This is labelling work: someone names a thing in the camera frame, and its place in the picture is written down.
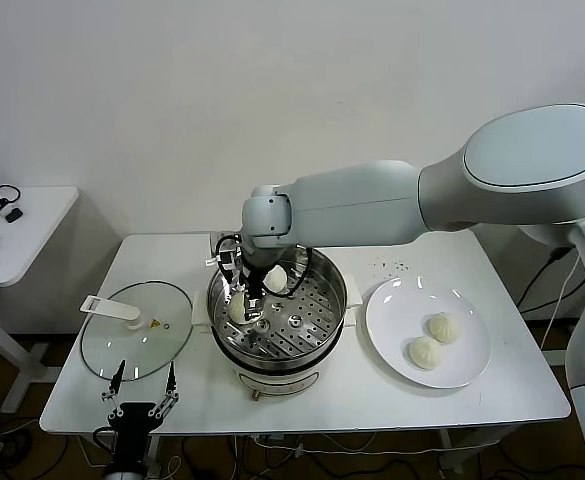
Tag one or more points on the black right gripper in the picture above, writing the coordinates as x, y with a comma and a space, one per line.
254, 275

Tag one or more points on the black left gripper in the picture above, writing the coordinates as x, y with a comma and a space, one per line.
132, 417

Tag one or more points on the white steamed baozi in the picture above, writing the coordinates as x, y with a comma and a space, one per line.
423, 353
442, 328
237, 309
276, 280

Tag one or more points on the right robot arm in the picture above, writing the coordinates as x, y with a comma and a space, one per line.
372, 205

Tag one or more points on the stainless steel steamer basket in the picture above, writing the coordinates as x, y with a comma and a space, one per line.
322, 310

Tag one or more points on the steel steamer pot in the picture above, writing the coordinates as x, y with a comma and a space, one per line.
277, 385

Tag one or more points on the glass pot lid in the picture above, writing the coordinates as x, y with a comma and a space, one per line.
122, 350

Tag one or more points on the white side table rounded top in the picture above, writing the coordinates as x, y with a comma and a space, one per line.
32, 225

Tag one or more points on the small black device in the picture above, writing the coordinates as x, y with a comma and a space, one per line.
14, 216

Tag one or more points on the white round plate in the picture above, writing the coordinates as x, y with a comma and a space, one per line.
452, 370

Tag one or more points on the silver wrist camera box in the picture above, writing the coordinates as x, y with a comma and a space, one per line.
224, 257

